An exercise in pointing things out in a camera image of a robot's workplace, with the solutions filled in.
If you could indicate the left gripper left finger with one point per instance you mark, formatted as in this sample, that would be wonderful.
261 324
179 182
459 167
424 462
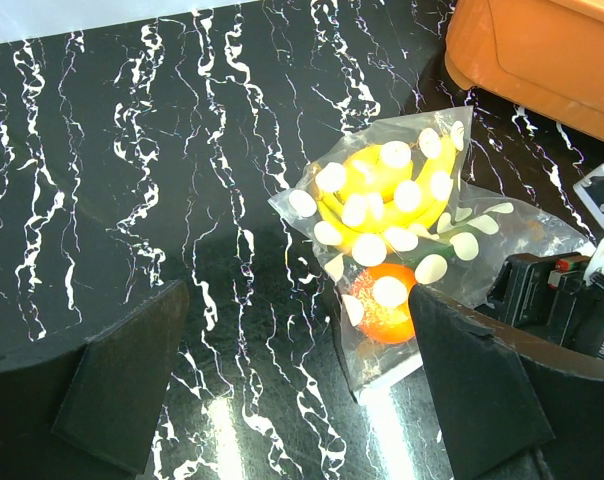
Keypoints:
84 403

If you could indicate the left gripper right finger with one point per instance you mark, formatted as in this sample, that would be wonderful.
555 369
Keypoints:
510 405

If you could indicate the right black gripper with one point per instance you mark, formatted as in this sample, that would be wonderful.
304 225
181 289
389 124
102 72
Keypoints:
549 298

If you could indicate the green fake cucumber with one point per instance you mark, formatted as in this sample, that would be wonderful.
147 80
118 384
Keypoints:
424 248

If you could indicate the fake orange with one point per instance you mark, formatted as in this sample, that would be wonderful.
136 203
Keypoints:
377 303

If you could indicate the clear polka dot zip bag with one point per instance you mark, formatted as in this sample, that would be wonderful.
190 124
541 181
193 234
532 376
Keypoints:
483 227

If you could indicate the yellow fake bananas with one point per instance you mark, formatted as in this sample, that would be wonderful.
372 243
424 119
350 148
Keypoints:
375 189

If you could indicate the orange plastic basket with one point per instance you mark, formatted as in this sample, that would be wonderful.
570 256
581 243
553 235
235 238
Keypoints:
547 56

